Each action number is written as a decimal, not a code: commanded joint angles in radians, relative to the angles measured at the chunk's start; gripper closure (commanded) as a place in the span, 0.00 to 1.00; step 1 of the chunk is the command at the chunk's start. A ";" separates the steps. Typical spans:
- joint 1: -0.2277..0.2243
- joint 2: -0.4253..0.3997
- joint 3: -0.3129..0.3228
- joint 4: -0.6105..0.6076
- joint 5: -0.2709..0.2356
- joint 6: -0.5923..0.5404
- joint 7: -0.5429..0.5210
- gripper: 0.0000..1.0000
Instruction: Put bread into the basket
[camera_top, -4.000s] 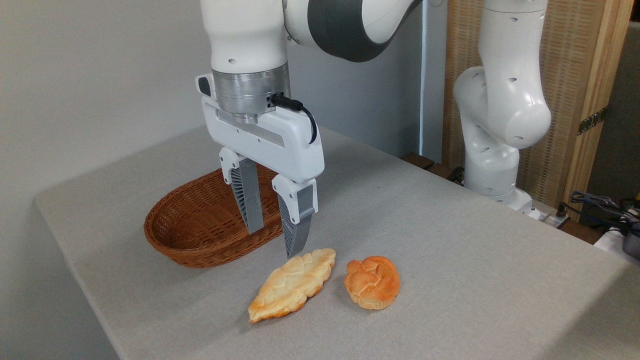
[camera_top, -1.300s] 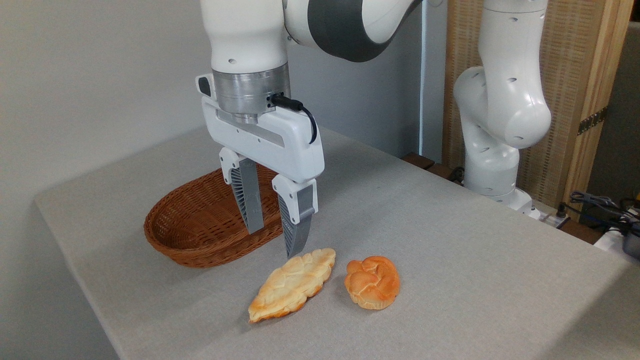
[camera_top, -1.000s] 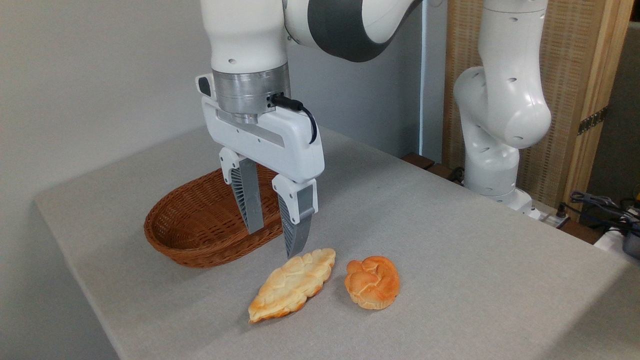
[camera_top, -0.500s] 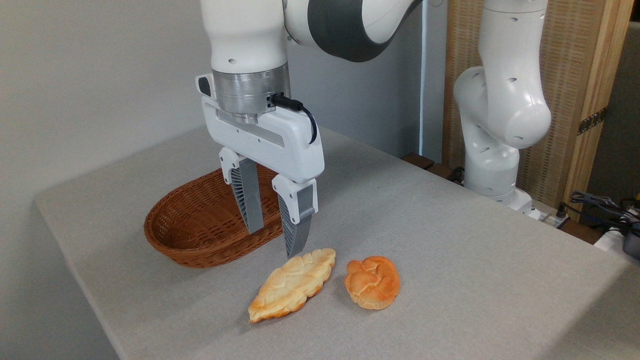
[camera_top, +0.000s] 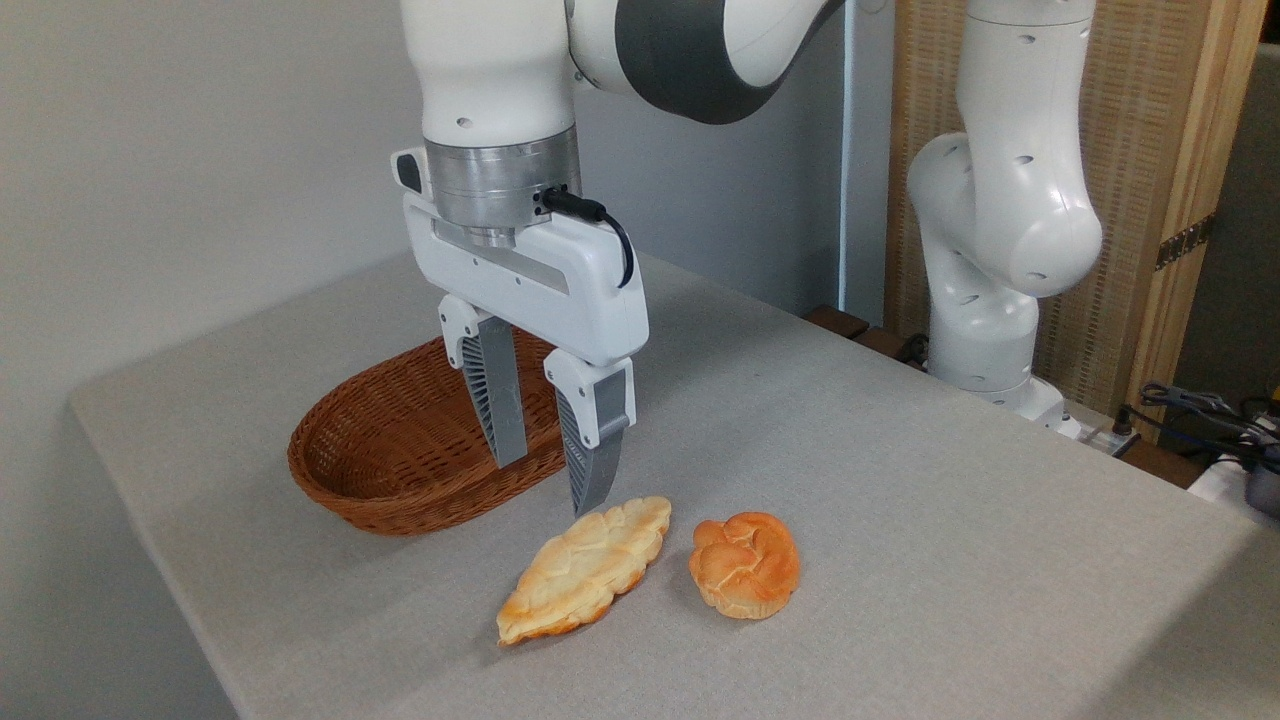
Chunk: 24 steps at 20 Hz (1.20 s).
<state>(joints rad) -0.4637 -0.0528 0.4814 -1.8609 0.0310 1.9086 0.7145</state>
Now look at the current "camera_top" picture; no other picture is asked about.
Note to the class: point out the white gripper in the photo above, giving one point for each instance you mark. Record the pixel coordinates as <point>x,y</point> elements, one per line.
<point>560,285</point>

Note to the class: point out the long leaf-shaped bread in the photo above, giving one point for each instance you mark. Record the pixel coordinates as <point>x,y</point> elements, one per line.
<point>585,570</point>

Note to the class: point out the round knotted bread bun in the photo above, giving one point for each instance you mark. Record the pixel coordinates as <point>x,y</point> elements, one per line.
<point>745,565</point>

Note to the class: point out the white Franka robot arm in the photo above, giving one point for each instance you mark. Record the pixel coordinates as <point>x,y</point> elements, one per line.
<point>490,70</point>

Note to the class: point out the brown wicker basket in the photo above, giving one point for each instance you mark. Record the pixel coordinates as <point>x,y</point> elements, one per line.
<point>380,470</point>

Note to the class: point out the grey fabric table cover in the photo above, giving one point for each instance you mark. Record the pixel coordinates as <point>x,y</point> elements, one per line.
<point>850,500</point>

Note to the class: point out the wooden woven folding screen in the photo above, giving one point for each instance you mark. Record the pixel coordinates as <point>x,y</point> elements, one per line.
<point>1130,150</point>

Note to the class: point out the grey box device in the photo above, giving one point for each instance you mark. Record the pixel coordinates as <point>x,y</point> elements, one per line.
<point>1265,490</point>

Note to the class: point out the white wrist-mounted camera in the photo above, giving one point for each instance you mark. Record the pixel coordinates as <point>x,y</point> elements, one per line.
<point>408,170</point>

